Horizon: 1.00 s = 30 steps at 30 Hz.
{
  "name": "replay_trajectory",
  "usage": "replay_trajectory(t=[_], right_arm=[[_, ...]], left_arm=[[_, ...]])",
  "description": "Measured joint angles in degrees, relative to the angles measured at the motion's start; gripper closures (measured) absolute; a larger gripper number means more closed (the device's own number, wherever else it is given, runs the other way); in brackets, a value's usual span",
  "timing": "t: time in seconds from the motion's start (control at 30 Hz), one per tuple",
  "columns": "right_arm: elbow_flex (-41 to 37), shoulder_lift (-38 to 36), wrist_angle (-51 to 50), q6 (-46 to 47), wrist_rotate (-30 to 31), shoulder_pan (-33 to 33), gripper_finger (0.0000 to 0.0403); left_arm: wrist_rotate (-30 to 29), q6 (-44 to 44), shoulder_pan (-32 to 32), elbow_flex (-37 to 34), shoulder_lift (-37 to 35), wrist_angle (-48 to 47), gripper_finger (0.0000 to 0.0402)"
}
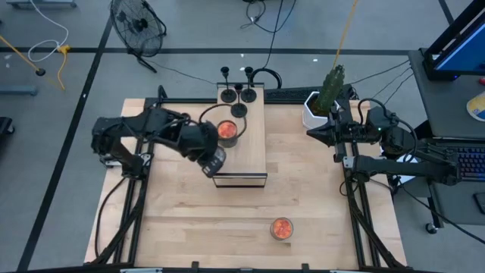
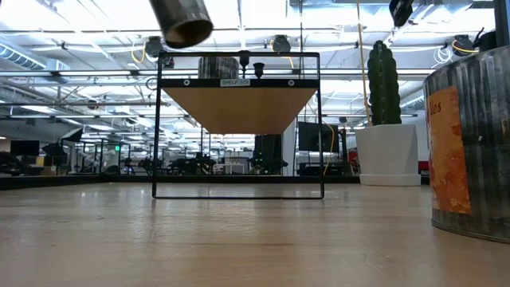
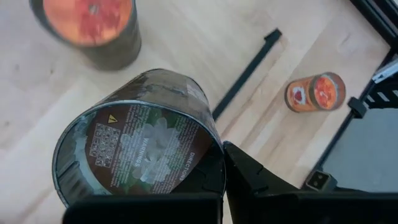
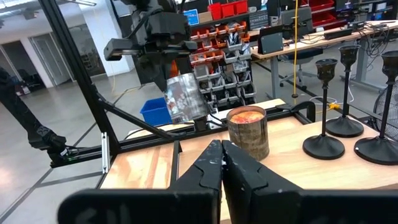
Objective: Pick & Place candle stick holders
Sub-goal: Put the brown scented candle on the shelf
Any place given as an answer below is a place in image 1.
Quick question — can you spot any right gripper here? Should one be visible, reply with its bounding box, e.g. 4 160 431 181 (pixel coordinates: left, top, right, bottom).
305 105 371 163

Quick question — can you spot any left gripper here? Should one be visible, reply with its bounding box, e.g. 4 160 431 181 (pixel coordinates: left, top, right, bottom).
176 120 221 160

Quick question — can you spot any orange candle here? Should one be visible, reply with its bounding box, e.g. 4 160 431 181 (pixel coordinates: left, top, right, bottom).
216 119 239 149
269 216 295 241

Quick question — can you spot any black candlestick holder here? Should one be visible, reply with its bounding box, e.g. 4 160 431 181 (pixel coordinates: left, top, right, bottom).
230 83 249 119
241 66 258 104
220 66 238 104

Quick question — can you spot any green artificial cactus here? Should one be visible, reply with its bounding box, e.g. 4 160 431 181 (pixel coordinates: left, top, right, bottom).
314 64 346 117

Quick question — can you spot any white paper sheet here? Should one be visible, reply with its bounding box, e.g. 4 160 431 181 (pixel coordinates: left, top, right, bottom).
393 153 421 164

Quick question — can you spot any grey desk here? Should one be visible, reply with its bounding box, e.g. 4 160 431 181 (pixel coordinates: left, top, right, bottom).
408 48 485 227

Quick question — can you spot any black floor fan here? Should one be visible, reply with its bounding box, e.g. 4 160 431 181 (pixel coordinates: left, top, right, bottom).
109 0 168 74

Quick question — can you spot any black backlit keyboard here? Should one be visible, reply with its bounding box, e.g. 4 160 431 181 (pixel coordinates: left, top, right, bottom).
456 146 485 182

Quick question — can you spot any yellow and blue plate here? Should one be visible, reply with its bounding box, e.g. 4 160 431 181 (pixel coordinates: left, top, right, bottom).
466 90 485 122

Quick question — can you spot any black computer monitor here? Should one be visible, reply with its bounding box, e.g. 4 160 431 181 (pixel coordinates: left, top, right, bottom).
422 0 485 81

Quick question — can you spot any yellow rod with black foot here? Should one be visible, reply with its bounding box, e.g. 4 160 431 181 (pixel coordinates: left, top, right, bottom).
0 35 46 77

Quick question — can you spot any grey metal base bar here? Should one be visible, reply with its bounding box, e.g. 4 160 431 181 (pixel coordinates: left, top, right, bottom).
6 0 78 9
0 85 39 96

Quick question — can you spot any black cable tray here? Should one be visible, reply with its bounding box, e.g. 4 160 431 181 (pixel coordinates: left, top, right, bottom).
264 86 357 103

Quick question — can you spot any wooden shelf with black frame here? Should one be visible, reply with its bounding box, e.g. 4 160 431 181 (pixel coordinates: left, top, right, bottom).
210 82 269 189

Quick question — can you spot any black cable loop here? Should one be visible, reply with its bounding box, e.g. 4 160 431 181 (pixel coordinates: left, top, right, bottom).
250 67 283 90

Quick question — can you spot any orange hanging rope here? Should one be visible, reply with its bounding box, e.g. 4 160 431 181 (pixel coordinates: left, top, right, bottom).
332 0 359 71

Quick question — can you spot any black floor cable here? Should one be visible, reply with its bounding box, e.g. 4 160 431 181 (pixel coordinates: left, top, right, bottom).
261 0 286 70

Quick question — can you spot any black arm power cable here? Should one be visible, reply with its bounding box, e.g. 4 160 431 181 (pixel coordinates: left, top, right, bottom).
93 176 129 259

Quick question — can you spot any black desk cable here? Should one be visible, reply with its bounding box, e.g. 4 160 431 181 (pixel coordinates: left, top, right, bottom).
393 177 485 244

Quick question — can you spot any yellow cable with plug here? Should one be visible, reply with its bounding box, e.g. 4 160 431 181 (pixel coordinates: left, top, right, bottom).
56 44 72 91

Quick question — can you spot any white cable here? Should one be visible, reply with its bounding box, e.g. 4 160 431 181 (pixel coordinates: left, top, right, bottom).
28 0 70 63

